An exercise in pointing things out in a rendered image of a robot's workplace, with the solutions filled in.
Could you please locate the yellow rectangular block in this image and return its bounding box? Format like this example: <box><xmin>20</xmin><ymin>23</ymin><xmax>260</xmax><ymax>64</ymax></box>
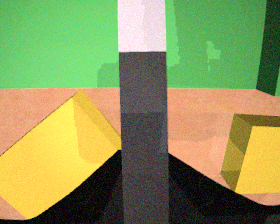
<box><xmin>0</xmin><ymin>89</ymin><xmax>121</xmax><ymax>219</ymax></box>
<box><xmin>220</xmin><ymin>113</ymin><xmax>280</xmax><ymax>194</ymax></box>

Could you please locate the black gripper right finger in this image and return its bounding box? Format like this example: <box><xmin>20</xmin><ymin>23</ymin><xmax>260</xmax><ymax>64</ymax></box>
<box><xmin>169</xmin><ymin>153</ymin><xmax>280</xmax><ymax>224</ymax></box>

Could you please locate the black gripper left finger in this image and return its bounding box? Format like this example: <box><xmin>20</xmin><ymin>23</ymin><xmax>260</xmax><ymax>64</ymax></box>
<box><xmin>0</xmin><ymin>149</ymin><xmax>124</xmax><ymax>224</ymax></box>

